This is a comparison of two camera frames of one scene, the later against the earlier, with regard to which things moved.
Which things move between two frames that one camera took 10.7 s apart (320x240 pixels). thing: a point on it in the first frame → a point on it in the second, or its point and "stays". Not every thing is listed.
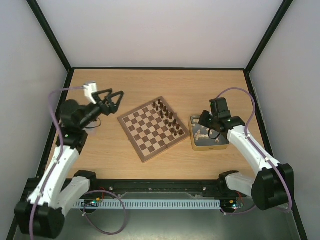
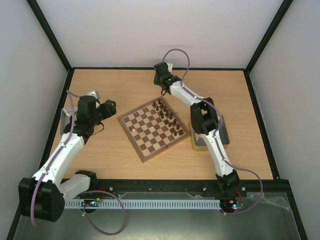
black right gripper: [204, 119] → [161, 72]
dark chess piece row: [174, 128] stays
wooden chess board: [153, 127] stays
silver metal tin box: [200, 139] stays
